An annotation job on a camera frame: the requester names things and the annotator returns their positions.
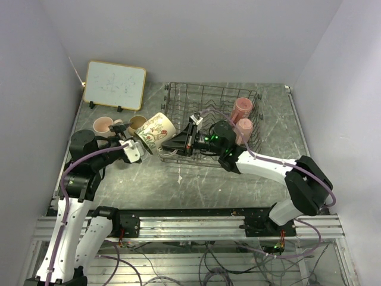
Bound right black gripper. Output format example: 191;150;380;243
162;122;224;157

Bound pale pink mug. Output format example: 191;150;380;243
93;116;123;135

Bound tan round stoneware mug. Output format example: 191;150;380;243
128;115;147;135

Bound large cream floral mug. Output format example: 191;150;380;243
135;113;176;155

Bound pink hexagonal mug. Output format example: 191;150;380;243
233;118;254;145

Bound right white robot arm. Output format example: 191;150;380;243
162;121;333;236

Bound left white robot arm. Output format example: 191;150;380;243
24;120;140;285

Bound pink patterned mug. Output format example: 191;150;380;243
230;97;254;124

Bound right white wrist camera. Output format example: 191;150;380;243
190;112;203;130

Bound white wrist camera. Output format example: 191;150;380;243
190;112;203;130
119;139;145;163

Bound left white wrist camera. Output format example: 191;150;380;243
119;139;145;163

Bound dark wire dish rack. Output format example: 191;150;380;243
161;82;263;153

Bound white whiteboard with wooden frame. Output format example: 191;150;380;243
83;60;146;111

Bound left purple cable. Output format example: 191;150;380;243
44;144;132;286

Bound purple cable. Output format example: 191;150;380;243
44;144;132;286
198;108;336;260

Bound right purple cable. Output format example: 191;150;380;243
198;108;336;260

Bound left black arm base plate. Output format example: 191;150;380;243
115;210;140;238

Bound aluminium frame rail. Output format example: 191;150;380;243
32;214;346;242

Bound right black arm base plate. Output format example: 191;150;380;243
233;207;296;237

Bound tangled cables under table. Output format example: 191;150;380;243
101;238;316;286

